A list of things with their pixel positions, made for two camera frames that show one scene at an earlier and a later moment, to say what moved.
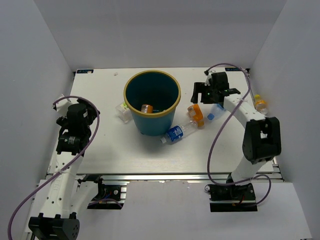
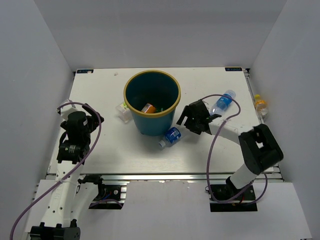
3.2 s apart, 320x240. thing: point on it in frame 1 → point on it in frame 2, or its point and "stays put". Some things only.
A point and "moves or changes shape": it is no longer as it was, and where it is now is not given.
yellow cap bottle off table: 261,105 stays put
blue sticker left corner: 84,71 stays put
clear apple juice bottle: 124,112 stays put
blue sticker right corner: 231,69 stays put
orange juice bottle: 146,108 moves or changes shape
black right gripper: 200,88 → 187,112
